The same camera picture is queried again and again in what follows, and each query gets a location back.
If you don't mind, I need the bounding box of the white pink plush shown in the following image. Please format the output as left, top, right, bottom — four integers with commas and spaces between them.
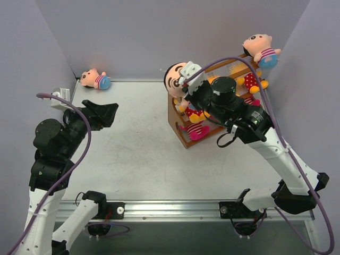
180, 123, 210, 141
244, 97, 261, 106

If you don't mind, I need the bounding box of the aluminium table edge rail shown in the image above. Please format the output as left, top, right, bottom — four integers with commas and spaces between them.
55, 200, 316, 223

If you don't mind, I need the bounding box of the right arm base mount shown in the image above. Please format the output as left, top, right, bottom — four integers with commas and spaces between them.
218, 189, 264, 220

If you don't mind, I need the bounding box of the black hair boy plush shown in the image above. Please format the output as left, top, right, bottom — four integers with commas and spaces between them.
163, 62, 189, 112

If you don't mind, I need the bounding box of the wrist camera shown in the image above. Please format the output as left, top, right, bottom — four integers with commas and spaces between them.
178, 61, 207, 95
50, 87, 71, 112

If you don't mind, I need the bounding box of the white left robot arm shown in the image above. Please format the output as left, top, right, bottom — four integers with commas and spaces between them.
17, 100, 118, 254

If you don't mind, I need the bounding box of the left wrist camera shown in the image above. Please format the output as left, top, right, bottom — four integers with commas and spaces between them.
50, 87, 71, 112

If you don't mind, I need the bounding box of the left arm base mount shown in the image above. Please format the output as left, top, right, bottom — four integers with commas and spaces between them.
105, 201, 125, 220

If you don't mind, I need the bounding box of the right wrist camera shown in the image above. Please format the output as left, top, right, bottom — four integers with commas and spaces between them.
178, 61, 207, 95

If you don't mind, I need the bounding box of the wooden toy shelf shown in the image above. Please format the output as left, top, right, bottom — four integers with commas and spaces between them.
163, 59, 260, 148

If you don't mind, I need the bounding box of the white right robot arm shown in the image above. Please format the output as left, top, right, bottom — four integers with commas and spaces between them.
183, 76, 329, 215

